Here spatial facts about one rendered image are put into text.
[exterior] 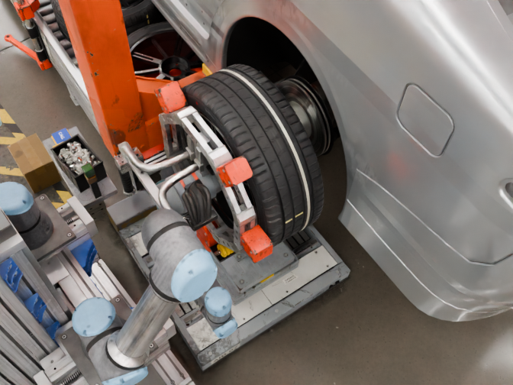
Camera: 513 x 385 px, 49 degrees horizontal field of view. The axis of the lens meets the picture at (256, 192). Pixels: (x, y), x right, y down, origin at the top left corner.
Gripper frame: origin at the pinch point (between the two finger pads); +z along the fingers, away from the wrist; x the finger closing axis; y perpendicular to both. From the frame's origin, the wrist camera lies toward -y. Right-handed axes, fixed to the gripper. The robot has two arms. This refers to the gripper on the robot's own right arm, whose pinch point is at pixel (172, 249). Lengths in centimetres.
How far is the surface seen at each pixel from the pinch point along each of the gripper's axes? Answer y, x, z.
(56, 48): -44, -16, 161
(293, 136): 29, -47, 0
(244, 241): 4.7, -20.4, -12.9
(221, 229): -21.1, -23.9, 7.8
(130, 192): -5.9, 0.3, 32.2
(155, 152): -56, -30, 80
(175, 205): 5.3, -8.4, 11.5
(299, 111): 9, -67, 20
